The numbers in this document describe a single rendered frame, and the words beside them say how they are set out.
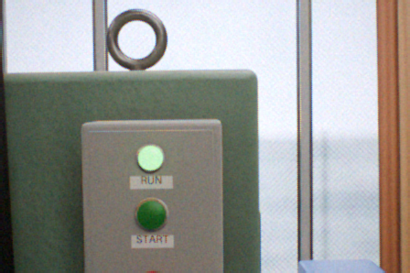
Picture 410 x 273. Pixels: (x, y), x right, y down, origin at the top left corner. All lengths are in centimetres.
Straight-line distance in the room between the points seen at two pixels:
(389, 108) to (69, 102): 140
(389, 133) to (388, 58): 21
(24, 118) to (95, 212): 11
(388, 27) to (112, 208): 148
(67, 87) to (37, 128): 4
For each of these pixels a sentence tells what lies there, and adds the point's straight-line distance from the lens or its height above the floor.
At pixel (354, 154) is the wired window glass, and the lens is 202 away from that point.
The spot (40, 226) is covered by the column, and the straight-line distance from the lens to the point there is 54.
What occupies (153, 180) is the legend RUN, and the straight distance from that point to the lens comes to 46.
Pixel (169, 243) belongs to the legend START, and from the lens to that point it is 46.
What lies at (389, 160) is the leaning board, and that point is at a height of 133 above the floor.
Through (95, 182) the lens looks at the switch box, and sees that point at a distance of 46.
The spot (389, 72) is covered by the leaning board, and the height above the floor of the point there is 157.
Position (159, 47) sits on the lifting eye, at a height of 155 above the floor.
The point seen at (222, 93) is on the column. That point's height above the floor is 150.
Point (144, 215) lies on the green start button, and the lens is 46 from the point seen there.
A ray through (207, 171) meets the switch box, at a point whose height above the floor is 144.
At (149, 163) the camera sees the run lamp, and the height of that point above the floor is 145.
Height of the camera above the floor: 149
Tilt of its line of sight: 3 degrees down
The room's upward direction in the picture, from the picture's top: 1 degrees counter-clockwise
